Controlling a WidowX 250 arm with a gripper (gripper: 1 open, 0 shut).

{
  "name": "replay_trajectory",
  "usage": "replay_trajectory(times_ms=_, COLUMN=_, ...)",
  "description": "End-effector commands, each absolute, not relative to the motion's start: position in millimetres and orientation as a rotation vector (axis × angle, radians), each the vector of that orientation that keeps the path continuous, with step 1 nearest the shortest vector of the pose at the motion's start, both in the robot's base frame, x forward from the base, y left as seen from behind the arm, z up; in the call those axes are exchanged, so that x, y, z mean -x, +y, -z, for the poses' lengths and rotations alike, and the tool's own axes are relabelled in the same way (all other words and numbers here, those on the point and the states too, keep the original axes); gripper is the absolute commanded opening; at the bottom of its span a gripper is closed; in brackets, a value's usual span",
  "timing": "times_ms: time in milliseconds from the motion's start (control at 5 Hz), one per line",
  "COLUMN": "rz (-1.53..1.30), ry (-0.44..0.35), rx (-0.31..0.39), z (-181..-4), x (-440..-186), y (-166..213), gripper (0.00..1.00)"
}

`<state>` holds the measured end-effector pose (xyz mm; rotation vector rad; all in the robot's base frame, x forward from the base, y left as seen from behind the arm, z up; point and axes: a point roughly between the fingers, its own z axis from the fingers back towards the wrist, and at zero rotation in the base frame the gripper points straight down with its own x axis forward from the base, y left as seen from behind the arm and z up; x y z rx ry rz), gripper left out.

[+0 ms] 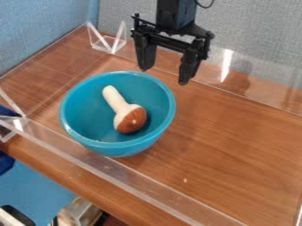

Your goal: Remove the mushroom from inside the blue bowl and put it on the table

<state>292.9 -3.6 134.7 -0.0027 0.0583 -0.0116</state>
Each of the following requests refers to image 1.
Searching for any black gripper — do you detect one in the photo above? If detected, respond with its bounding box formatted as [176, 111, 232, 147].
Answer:
[132, 0, 216, 86]

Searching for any brown white toy mushroom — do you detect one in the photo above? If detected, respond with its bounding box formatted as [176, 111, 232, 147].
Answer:
[102, 86, 148, 134]

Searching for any blue plastic bowl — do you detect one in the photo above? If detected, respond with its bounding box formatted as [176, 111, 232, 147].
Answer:
[59, 72, 177, 157]

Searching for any clear acrylic back barrier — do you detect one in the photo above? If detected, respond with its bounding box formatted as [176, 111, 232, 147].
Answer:
[114, 20, 302, 116]

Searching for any clear acrylic barrier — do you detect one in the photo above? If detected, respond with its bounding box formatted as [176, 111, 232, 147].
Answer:
[0, 116, 247, 226]
[114, 20, 302, 116]

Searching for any clear acrylic front barrier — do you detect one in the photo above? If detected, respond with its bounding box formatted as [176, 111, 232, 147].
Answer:
[0, 116, 247, 226]

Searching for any dark blue cloth object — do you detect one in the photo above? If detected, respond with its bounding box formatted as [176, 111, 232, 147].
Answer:
[0, 104, 21, 176]

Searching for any black white device below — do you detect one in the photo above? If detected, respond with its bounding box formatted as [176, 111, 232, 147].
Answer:
[0, 206, 35, 226]

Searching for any clear acrylic corner bracket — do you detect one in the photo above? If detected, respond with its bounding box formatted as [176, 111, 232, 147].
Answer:
[86, 21, 128, 55]

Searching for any clear acrylic left bracket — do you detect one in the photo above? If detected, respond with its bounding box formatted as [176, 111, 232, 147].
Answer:
[0, 87, 29, 138]

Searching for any metal table frame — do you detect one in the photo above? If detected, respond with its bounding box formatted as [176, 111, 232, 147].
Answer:
[49, 197, 105, 226]

